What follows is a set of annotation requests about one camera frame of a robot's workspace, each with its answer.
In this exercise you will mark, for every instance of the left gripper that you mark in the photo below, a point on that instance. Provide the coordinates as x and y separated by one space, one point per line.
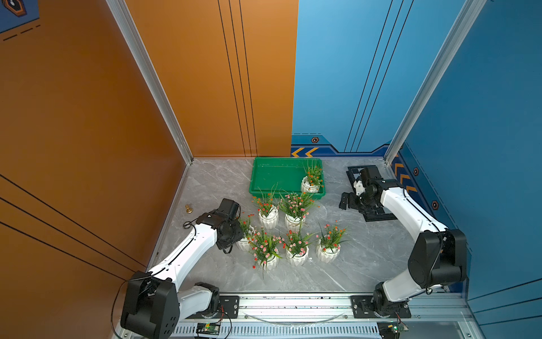
239 234

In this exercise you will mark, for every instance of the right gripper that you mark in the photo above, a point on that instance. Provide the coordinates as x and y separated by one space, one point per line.
351 202

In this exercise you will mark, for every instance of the red flower pot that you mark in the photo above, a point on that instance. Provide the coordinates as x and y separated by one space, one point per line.
268 212
248 230

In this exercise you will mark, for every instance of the orange flower pot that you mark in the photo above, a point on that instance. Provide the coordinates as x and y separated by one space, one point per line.
329 243
313 181

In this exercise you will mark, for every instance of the pink flower pot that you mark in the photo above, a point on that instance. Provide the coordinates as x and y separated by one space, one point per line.
296 245
265 248
295 206

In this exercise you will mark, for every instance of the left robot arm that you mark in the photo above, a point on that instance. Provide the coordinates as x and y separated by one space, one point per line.
154 304

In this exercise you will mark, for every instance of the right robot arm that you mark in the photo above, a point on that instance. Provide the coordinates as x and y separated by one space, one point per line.
439 256

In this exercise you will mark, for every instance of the green plastic storage tray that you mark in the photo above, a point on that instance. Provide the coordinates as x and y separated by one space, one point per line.
279 175

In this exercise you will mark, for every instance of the black white chessboard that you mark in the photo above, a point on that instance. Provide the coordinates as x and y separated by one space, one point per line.
381 216

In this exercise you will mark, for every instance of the left green circuit board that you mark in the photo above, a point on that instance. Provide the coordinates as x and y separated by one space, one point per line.
208 330

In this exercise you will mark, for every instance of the right circuit board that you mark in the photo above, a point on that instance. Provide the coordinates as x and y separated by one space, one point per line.
392 330

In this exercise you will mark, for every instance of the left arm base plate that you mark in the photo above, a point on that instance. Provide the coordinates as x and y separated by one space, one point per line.
228 306

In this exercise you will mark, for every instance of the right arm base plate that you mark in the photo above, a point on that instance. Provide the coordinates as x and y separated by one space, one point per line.
365 307

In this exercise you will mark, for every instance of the aluminium front rail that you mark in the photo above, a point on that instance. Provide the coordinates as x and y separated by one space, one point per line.
305 307

